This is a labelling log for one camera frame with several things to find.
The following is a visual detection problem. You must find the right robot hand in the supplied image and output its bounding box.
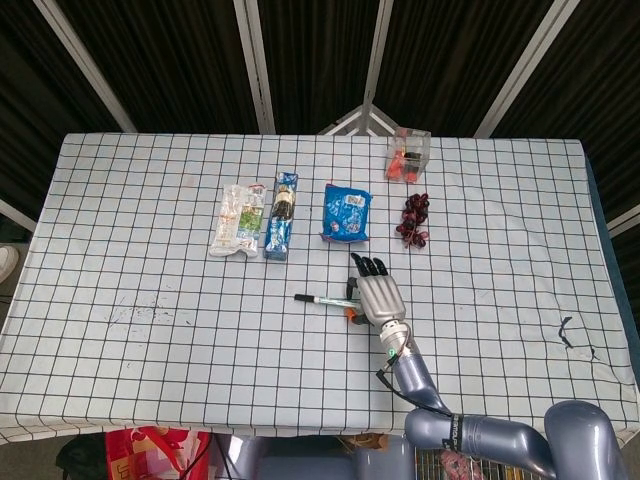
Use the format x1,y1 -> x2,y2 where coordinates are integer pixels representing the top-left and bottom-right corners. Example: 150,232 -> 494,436
343,252 -> 406,329

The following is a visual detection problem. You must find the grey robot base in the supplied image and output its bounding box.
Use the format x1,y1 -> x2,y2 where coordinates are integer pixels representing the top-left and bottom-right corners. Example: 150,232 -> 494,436
212,433 -> 416,480

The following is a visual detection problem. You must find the blue snack bag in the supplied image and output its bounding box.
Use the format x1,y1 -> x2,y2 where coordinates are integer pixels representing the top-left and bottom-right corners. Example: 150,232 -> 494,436
319,183 -> 373,245

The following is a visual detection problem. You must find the dark red grape bunch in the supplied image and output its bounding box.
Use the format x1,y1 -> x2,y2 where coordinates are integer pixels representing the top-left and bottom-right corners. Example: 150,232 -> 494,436
395,192 -> 431,250

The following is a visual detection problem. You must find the blue cookie box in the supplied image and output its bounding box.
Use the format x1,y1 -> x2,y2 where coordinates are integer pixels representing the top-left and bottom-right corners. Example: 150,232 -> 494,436
262,171 -> 300,262

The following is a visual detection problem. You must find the clear plastic box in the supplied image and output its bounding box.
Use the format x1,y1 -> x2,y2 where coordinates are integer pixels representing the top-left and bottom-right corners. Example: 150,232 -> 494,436
384,127 -> 432,184

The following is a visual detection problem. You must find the white snack packet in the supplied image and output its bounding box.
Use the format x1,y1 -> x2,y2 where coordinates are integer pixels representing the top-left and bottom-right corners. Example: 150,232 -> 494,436
208,182 -> 269,259

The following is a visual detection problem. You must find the white checked tablecloth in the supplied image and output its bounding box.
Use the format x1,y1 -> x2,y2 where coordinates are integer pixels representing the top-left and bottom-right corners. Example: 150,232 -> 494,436
0,131 -> 640,446

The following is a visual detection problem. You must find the red shopping bag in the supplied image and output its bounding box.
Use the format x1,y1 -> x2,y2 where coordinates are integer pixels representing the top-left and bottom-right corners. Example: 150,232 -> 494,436
104,425 -> 213,480

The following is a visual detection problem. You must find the black bag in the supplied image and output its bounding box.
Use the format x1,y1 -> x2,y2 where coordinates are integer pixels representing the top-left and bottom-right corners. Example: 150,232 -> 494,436
55,434 -> 109,480

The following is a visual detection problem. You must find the white shoe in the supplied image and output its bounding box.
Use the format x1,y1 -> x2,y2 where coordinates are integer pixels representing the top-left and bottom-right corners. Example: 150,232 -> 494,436
0,243 -> 21,282

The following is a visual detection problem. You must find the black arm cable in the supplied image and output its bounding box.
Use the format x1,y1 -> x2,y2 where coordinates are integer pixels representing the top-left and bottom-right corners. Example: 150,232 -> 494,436
374,367 -> 452,417

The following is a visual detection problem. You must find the wire basket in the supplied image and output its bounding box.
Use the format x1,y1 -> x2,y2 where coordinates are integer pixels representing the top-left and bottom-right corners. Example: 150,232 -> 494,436
412,447 -> 551,480

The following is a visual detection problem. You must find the white triangular frame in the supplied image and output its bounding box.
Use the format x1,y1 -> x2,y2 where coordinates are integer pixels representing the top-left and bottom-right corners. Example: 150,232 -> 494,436
317,103 -> 397,136

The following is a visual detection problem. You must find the white frame post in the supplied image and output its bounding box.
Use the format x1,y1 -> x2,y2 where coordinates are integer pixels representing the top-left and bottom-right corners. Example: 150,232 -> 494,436
32,0 -> 138,134
233,0 -> 277,134
360,0 -> 396,109
474,0 -> 581,138

